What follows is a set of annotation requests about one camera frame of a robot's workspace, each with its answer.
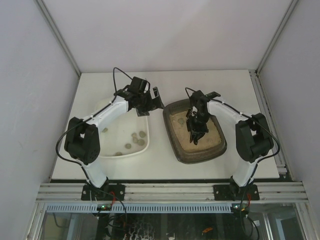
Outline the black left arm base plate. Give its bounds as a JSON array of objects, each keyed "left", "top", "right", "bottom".
[{"left": 80, "top": 183, "right": 126, "bottom": 201}]

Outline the black slotted litter scoop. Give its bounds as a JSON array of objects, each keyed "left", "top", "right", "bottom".
[{"left": 186, "top": 106, "right": 199, "bottom": 133}]

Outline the white plastic waste tray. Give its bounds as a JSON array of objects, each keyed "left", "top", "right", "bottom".
[{"left": 94, "top": 97, "right": 150, "bottom": 159}]

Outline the right aluminium corner post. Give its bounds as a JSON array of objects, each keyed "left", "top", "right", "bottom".
[{"left": 255, "top": 0, "right": 300, "bottom": 75}]

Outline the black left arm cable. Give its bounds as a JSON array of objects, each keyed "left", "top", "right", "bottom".
[{"left": 55, "top": 66, "right": 135, "bottom": 168}]

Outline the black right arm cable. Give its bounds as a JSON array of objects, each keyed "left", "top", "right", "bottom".
[{"left": 184, "top": 86, "right": 281, "bottom": 208}]

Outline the slotted grey cable duct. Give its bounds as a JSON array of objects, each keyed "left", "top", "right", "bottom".
[{"left": 46, "top": 203, "right": 233, "bottom": 214}]

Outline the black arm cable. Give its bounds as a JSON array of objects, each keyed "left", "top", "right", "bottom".
[
  {"left": 55, "top": 66, "right": 135, "bottom": 168},
  {"left": 184, "top": 86, "right": 281, "bottom": 208}
]

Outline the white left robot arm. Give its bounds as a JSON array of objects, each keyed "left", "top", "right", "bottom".
[{"left": 59, "top": 76, "right": 164, "bottom": 189}]

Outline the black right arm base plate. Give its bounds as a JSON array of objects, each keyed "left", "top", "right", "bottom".
[{"left": 213, "top": 183, "right": 260, "bottom": 201}]

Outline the brown translucent litter box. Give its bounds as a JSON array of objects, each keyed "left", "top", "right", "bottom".
[{"left": 162, "top": 99, "right": 227, "bottom": 164}]

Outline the aluminium front frame rail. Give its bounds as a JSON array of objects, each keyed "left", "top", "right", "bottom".
[{"left": 36, "top": 182, "right": 309, "bottom": 204}]

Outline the left aluminium corner post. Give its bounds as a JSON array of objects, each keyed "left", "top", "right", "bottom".
[{"left": 34, "top": 0, "right": 82, "bottom": 78}]

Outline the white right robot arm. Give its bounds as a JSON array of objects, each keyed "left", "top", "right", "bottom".
[{"left": 185, "top": 87, "right": 277, "bottom": 200}]

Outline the aluminium corner post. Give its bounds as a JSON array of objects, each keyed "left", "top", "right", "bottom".
[
  {"left": 255, "top": 0, "right": 300, "bottom": 75},
  {"left": 34, "top": 0, "right": 82, "bottom": 78}
]

